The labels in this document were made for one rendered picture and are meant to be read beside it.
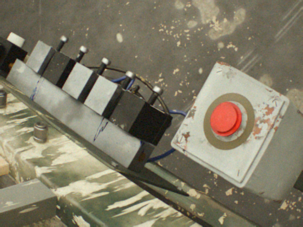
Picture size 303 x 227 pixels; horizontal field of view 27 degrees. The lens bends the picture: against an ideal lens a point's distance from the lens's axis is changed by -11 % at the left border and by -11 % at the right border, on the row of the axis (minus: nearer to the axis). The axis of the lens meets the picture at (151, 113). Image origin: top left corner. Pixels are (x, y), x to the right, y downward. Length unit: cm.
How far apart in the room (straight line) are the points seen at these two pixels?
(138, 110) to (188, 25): 98
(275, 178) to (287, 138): 6
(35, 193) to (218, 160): 28
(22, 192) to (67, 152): 14
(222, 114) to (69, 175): 28
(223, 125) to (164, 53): 126
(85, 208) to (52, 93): 36
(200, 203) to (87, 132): 57
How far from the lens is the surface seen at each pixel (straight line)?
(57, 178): 95
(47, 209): 93
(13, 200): 90
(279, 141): 78
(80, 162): 99
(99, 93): 110
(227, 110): 76
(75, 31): 225
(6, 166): 102
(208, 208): 161
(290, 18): 187
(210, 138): 78
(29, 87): 124
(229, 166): 76
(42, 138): 102
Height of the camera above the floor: 161
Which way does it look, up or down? 55 degrees down
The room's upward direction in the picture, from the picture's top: 62 degrees counter-clockwise
